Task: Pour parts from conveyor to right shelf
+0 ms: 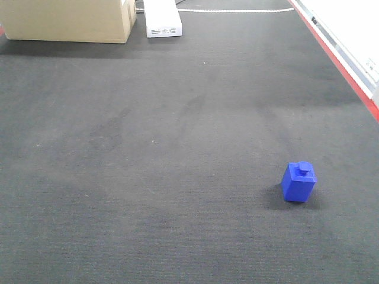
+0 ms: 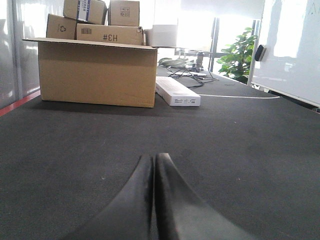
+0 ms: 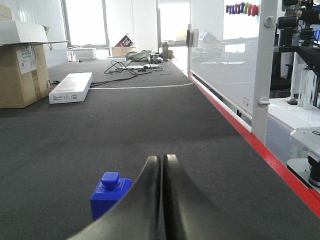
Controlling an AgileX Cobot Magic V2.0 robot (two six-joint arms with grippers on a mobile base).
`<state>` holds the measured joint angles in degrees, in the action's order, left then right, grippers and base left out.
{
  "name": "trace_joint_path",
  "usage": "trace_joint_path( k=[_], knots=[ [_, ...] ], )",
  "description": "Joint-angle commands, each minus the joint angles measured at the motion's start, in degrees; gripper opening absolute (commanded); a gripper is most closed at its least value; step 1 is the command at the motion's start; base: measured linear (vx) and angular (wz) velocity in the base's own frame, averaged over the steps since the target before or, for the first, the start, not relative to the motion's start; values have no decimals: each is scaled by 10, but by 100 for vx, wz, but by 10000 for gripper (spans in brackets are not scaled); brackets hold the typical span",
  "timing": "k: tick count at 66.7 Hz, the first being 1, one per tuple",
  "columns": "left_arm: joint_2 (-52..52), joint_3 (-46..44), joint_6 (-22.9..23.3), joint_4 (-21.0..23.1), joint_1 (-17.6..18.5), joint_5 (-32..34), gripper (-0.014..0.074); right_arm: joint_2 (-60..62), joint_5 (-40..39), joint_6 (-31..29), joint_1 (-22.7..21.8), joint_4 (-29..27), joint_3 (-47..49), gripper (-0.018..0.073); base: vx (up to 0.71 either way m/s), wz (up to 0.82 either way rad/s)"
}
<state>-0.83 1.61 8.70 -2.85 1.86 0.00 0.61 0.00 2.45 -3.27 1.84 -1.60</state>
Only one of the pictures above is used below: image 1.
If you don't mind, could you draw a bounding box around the blue plastic block part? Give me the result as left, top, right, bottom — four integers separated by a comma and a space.
281, 161, 317, 203

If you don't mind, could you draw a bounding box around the white flat carton box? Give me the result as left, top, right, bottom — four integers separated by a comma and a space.
143, 0, 183, 38

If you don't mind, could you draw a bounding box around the large cardboard box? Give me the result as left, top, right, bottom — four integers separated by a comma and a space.
1, 0, 136, 44

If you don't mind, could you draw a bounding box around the white conveyor side rail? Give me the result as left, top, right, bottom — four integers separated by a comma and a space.
293, 1, 378, 103

